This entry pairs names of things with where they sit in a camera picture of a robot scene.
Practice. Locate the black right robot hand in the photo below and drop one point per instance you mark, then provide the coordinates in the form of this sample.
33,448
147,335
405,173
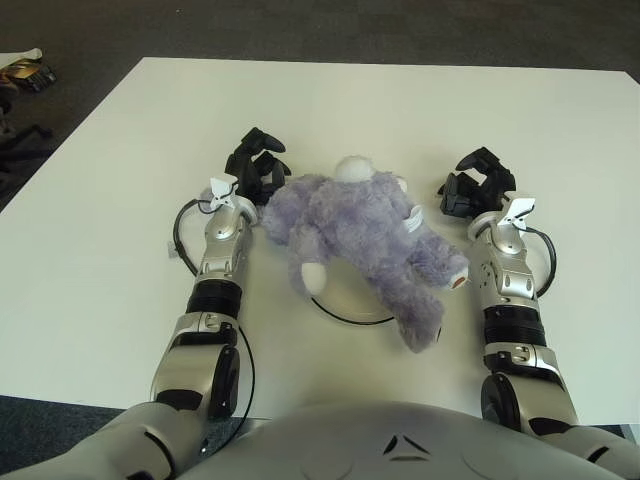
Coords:
492,187

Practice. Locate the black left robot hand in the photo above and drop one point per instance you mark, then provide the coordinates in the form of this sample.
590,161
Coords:
250,170

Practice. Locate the purple plush bunny doll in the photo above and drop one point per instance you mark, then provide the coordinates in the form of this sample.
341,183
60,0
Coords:
350,225

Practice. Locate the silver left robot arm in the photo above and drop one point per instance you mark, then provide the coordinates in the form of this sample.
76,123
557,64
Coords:
220,250

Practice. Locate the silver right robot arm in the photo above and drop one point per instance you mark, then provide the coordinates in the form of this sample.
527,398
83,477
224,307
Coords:
510,280

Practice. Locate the white plate with black rim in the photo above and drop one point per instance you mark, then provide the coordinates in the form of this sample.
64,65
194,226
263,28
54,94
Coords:
350,300

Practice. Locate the black office chair base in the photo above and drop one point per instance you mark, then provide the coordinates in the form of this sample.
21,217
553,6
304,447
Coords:
22,137

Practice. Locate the dark box on floor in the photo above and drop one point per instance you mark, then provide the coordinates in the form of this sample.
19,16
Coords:
27,75

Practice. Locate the white paper on floor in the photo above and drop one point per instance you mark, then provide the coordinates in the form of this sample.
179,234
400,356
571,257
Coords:
22,56

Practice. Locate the white table leg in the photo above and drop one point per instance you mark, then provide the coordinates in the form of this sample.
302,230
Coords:
630,431

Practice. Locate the grey robot torso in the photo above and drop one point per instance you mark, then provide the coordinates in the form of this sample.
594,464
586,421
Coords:
375,445

